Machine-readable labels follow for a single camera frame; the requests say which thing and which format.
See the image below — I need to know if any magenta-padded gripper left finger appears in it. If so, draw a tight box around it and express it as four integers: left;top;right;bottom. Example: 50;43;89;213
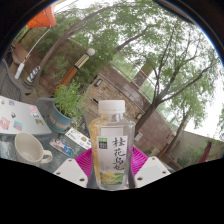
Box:
53;147;98;190

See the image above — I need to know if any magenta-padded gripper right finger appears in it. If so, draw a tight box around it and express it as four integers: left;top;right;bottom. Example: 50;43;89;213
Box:
127;146;172;189

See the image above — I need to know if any clear white-capped drink bottle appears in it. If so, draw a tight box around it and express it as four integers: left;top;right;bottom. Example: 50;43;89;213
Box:
88;99;136;191

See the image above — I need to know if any small colourful card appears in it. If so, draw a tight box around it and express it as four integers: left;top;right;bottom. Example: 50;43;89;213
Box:
49;138;74;158

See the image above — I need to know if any white sticker sheet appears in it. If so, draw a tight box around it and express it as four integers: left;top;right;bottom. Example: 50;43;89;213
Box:
64;127;92;150

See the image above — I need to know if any slender-trunk tree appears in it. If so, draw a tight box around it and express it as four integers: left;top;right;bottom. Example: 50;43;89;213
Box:
163;76;224;156

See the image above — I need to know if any cream ribbed ceramic mug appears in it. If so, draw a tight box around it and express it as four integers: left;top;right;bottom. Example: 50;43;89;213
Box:
13;132;54;168

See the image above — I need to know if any forked-trunk tree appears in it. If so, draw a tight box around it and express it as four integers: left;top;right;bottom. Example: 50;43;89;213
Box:
109;6;224;138

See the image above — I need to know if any closed maroon parasol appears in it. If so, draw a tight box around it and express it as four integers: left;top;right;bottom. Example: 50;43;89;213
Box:
196;138;214;164

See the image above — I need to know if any green plant in teal pot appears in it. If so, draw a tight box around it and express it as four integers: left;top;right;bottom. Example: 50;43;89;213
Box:
46;81;89;134

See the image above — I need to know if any silver laptop with stickers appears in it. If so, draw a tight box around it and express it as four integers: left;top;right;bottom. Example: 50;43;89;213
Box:
0;95;53;136

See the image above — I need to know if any blue yellow striped bollard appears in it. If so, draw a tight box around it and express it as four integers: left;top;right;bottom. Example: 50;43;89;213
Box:
25;65;42;84

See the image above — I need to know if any leaning-trunk tree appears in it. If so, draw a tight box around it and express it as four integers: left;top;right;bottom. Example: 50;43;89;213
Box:
33;0;141;91

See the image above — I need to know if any orange parasol with white pole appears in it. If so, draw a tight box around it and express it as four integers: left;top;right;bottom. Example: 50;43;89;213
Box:
13;5;58;80

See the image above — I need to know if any grey wall utility box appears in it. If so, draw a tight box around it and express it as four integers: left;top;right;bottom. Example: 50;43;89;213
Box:
134;131;144;143

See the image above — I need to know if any striped globe lamp post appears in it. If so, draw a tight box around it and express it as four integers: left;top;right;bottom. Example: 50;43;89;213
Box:
59;47;96;87

